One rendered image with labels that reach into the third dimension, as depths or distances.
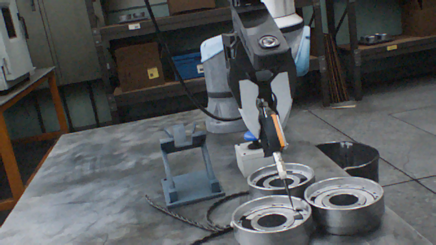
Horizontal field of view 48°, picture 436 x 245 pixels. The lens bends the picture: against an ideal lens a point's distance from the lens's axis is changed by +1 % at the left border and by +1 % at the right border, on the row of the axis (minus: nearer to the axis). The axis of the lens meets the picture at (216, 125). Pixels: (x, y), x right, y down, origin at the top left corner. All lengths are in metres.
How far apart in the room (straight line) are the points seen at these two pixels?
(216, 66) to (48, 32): 3.41
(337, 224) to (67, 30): 3.94
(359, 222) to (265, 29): 0.27
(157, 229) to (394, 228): 0.34
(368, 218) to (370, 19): 4.51
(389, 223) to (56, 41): 3.98
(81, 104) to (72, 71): 0.42
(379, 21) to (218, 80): 4.08
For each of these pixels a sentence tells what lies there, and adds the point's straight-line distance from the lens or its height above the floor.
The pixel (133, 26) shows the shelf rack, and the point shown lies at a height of 0.97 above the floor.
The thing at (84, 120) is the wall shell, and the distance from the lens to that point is 4.78.
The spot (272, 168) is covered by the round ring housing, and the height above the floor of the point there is 0.84.
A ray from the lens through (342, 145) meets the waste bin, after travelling 2.16.
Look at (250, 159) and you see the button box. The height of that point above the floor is 0.83.
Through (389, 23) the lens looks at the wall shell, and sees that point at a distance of 5.20.
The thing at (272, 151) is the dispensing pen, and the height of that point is 0.91.
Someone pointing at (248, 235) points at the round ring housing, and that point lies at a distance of 0.62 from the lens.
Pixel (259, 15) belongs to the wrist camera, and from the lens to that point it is 0.64.
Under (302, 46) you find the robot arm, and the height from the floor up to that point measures 0.98.
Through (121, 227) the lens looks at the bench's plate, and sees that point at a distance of 0.79.
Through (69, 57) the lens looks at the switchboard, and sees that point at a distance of 4.46.
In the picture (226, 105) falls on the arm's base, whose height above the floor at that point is 0.87.
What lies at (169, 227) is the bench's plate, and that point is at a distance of 0.75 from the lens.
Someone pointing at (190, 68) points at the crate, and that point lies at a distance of 4.18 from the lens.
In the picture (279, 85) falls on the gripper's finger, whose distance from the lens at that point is 0.68.
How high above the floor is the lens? 1.13
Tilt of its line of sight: 15 degrees down
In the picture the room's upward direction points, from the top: 9 degrees counter-clockwise
